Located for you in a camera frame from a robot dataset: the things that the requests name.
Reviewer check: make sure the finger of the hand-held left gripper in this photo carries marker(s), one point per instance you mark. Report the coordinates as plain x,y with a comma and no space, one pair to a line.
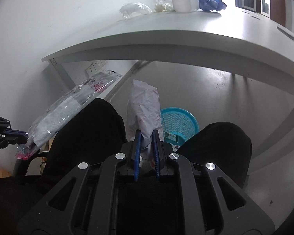
12,140
14,133

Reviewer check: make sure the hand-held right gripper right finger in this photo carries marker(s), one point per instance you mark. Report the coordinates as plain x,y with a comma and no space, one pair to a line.
156,151

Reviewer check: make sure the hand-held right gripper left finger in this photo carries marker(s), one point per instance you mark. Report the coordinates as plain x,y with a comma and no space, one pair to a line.
137,151

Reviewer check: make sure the blue plastic basket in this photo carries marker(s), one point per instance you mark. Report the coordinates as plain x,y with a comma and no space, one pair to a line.
178,122

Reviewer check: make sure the pale paper bag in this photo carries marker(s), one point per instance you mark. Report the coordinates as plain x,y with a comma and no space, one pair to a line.
143,107

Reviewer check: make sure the clear plastic bag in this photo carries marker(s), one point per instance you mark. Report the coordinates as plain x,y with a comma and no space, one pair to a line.
63,105

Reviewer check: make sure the green printed wrapper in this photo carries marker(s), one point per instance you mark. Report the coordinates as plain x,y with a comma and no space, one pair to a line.
170,137

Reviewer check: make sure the black office chair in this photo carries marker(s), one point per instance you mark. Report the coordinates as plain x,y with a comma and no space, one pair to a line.
35,158

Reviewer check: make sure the white table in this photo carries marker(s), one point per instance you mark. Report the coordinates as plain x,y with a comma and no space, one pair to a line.
186,29

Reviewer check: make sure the white crumpled plastic bag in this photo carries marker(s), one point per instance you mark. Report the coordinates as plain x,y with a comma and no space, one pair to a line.
134,9

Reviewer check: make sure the clear bag with food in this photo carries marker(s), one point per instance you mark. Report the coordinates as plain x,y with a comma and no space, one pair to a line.
163,5

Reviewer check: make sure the white plastic container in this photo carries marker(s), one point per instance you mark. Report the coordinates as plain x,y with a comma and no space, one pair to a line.
185,3

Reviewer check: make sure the brown cabinet with glass doors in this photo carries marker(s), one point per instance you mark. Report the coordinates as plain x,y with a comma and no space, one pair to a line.
278,5

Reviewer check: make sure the white wall socket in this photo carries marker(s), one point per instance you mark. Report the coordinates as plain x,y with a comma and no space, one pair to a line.
90,71
100,64

